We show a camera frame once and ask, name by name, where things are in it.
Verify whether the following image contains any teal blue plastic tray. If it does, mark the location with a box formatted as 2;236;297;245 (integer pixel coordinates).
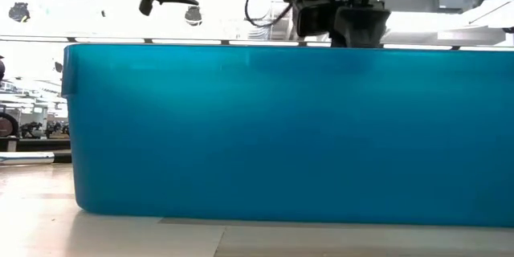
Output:
60;43;514;229

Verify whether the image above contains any black dome ceiling lamp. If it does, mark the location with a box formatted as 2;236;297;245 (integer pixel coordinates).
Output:
8;2;31;23
184;5;203;27

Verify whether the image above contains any black background table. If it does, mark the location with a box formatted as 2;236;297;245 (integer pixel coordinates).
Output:
0;137;71;153

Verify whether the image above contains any dark round wheel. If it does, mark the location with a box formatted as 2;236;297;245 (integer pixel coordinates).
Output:
0;112;20;139

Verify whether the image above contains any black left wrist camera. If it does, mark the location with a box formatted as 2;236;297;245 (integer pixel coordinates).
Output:
138;0;160;18

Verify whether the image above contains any ceiling light rail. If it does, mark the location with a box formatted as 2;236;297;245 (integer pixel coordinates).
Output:
0;35;514;52

